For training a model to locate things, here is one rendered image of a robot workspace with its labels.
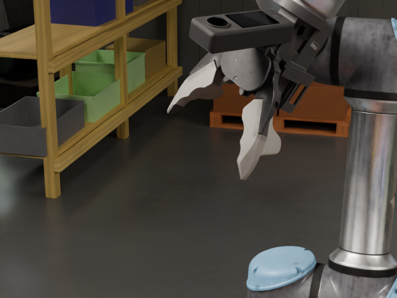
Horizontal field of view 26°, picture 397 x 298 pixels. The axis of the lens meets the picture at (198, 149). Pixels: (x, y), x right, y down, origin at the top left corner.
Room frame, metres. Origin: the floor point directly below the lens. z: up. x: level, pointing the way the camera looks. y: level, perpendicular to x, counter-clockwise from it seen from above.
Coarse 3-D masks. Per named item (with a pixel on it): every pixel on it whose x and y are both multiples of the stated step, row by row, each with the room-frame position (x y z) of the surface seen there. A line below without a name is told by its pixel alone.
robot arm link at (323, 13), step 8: (296, 0) 0.96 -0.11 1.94; (304, 0) 0.95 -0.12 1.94; (312, 0) 0.95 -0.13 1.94; (320, 0) 0.95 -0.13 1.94; (328, 0) 0.95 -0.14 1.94; (336, 0) 0.96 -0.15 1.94; (344, 0) 0.98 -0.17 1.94; (312, 8) 0.95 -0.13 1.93; (320, 8) 0.95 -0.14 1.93; (328, 8) 0.95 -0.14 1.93; (336, 8) 0.96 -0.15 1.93; (320, 16) 0.96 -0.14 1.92; (328, 16) 0.96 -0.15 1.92
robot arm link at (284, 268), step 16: (256, 256) 1.37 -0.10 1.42; (272, 256) 1.36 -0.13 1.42; (288, 256) 1.35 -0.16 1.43; (304, 256) 1.34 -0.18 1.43; (256, 272) 1.32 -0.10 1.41; (272, 272) 1.30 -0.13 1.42; (288, 272) 1.29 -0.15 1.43; (304, 272) 1.30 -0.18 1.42; (320, 272) 1.31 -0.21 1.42; (256, 288) 1.31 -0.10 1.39; (272, 288) 1.29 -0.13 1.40; (288, 288) 1.29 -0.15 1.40; (304, 288) 1.29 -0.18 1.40
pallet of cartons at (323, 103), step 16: (224, 96) 6.46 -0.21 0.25; (240, 96) 6.43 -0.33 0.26; (304, 96) 6.31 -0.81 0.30; (320, 96) 6.28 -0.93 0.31; (336, 96) 6.26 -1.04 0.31; (224, 112) 6.46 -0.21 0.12; (240, 112) 6.43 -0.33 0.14; (304, 112) 6.31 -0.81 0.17; (320, 112) 6.28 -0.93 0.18; (336, 112) 6.25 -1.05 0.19; (240, 128) 6.42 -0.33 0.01; (288, 128) 6.38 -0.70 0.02; (304, 128) 6.38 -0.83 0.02; (336, 128) 6.25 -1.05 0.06
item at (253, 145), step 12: (252, 108) 0.93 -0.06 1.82; (252, 120) 0.92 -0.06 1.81; (252, 132) 0.91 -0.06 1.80; (240, 144) 0.91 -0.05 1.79; (252, 144) 0.90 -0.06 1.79; (264, 144) 0.91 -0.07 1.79; (276, 144) 0.94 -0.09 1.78; (240, 156) 0.91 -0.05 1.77; (252, 156) 0.90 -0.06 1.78; (240, 168) 0.90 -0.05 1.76; (252, 168) 0.90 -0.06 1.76
